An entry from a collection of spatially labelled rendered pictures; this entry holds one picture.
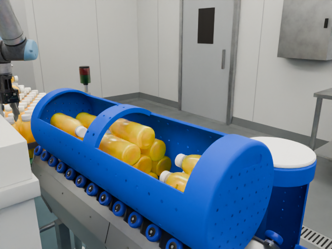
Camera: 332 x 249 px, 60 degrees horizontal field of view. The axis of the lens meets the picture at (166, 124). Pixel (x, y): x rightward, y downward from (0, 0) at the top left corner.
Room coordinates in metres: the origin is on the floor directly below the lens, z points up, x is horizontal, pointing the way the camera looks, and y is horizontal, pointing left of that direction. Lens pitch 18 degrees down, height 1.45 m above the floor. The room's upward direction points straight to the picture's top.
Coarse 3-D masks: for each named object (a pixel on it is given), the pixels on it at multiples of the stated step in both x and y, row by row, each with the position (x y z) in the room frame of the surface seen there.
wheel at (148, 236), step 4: (152, 224) 0.63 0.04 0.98; (148, 228) 0.63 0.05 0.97; (152, 228) 0.62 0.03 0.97; (156, 228) 0.62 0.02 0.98; (160, 228) 0.62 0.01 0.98; (148, 232) 0.62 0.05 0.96; (152, 232) 0.61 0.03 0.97; (156, 232) 0.61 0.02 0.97; (160, 232) 0.61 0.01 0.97; (148, 236) 0.61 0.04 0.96; (152, 236) 0.61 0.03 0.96; (156, 236) 0.60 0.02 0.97; (160, 236) 0.61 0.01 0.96; (152, 240) 0.60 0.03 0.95; (156, 240) 0.60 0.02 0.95
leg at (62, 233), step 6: (54, 222) 1.13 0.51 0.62; (60, 222) 1.11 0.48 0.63; (60, 228) 1.10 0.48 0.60; (66, 228) 1.12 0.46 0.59; (60, 234) 1.10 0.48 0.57; (66, 234) 1.12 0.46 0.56; (60, 240) 1.10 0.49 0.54; (66, 240) 1.11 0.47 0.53; (60, 246) 1.10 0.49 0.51; (66, 246) 1.11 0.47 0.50
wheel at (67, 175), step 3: (69, 168) 0.95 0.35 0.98; (72, 168) 0.94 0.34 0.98; (69, 171) 0.94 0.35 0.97; (72, 171) 0.93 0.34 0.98; (75, 171) 0.94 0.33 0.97; (66, 174) 0.94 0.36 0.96; (69, 174) 0.93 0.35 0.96; (72, 174) 0.93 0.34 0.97; (75, 174) 0.93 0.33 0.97; (66, 177) 0.93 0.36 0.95; (69, 177) 0.92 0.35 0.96; (72, 177) 0.92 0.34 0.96
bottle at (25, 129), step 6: (24, 120) 1.23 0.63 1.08; (30, 120) 1.24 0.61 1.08; (24, 126) 1.22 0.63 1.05; (30, 126) 1.23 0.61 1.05; (24, 132) 1.21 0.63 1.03; (30, 132) 1.22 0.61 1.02; (24, 138) 1.21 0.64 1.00; (30, 138) 1.22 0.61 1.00; (30, 150) 1.22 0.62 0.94; (30, 156) 1.21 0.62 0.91
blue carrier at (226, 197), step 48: (48, 96) 1.10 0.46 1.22; (48, 144) 0.97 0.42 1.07; (96, 144) 0.76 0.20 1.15; (192, 144) 0.84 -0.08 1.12; (240, 144) 0.55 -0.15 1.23; (144, 192) 0.58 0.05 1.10; (192, 192) 0.50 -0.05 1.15; (240, 192) 0.54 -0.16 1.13; (192, 240) 0.48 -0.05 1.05; (240, 240) 0.55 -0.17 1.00
